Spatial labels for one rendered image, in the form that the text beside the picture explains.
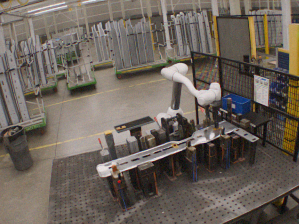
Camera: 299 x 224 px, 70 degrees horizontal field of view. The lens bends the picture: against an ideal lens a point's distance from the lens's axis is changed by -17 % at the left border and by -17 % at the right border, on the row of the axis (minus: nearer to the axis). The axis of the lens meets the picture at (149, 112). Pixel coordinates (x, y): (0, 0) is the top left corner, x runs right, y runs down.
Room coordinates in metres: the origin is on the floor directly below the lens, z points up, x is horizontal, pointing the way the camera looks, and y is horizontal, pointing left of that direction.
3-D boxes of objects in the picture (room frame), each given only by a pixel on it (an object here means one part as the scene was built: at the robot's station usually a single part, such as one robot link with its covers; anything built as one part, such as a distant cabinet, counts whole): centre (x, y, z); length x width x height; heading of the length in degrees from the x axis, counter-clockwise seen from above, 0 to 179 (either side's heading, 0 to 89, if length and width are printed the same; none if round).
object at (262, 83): (2.18, -1.17, 1.30); 0.23 x 0.02 x 0.31; 21
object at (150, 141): (2.00, 0.03, 0.89); 0.13 x 0.11 x 0.38; 21
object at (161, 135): (2.09, -0.08, 0.89); 0.13 x 0.11 x 0.38; 21
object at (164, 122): (2.14, -0.20, 0.94); 0.18 x 0.13 x 0.49; 111
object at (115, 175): (1.53, 0.31, 0.88); 0.15 x 0.11 x 0.36; 21
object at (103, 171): (1.90, -0.16, 1.00); 1.38 x 0.22 x 0.02; 111
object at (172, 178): (1.88, -0.10, 0.84); 0.17 x 0.06 x 0.29; 21
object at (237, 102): (2.40, -0.95, 1.10); 0.30 x 0.17 x 0.13; 29
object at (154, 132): (2.08, -0.01, 0.90); 0.05 x 0.05 x 0.40; 21
